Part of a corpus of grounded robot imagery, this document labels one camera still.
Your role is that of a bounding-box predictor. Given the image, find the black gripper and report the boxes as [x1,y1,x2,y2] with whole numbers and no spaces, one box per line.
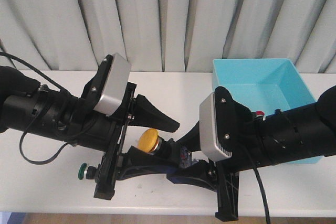
[76,82,181,200]
[166,86,262,221]

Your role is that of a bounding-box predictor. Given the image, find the yellow push button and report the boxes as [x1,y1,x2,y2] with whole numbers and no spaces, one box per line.
[138,129,192,168]

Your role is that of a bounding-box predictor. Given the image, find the red push button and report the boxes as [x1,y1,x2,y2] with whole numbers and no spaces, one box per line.
[252,111,265,120]

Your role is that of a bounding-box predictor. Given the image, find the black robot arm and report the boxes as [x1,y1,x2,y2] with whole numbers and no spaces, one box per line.
[1,67,180,200]
[167,87,335,221]

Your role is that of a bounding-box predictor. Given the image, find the blue plastic box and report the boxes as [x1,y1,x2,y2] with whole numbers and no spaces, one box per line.
[213,59,322,164]

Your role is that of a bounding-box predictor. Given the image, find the green push button left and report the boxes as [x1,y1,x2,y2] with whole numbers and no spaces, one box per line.
[78,163,100,180]

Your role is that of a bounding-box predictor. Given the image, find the grey pleated curtain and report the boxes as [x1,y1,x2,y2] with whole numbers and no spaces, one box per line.
[1,0,335,73]

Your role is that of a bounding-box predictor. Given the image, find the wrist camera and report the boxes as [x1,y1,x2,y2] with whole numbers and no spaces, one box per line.
[94,53,131,116]
[199,92,232,162]

